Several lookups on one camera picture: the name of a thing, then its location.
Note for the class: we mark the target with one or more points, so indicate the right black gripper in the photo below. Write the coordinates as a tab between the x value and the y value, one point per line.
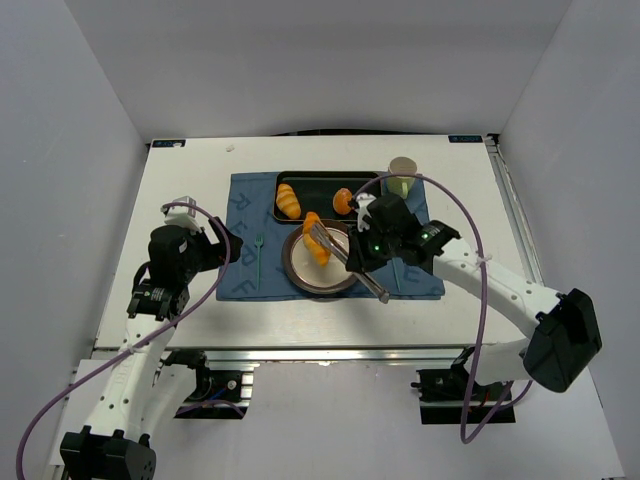
357	251

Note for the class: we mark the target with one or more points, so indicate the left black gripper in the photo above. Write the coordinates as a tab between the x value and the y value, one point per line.
215	245

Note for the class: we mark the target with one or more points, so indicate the orange striped croissant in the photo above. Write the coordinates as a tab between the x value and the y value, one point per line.
319	253

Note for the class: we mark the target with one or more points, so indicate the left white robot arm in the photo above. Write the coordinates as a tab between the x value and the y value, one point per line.
141	392

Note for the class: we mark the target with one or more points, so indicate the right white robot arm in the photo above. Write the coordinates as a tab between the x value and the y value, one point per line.
561	334

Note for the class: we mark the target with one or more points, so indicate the teal plastic fork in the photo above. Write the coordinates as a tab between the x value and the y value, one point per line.
258	243

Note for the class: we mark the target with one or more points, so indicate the teal plastic knife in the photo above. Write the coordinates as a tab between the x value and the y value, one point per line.
396	275

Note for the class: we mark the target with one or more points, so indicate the blue letter-print placemat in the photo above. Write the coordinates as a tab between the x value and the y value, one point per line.
249	211

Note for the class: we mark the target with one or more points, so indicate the dark rimmed white plate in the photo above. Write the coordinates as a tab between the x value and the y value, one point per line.
306	273

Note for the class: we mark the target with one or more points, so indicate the orange sugared bun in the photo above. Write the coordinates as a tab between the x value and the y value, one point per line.
341	201

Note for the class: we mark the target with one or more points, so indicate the pale striped croissant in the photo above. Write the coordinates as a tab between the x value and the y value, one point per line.
287	202

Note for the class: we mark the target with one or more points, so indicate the black rectangular tray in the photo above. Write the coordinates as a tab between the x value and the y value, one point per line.
315	191

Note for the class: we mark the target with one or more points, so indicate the light green mug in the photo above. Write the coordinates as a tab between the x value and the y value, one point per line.
401	180

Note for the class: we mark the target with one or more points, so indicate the left blue table label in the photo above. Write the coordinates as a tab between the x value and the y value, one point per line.
168	143

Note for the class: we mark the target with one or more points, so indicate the blue table label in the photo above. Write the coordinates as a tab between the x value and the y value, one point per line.
168	143
464	139

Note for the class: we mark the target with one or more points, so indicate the right blue table label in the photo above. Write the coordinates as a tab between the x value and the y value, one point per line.
464	139

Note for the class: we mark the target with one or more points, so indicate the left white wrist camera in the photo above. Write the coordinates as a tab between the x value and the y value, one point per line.
182	216

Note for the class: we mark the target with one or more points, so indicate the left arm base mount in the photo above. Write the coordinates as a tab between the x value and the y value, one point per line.
222	390

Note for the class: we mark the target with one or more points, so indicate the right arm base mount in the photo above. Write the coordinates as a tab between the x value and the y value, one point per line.
441	391

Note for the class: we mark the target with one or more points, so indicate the aluminium table side rail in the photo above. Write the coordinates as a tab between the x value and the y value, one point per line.
515	212

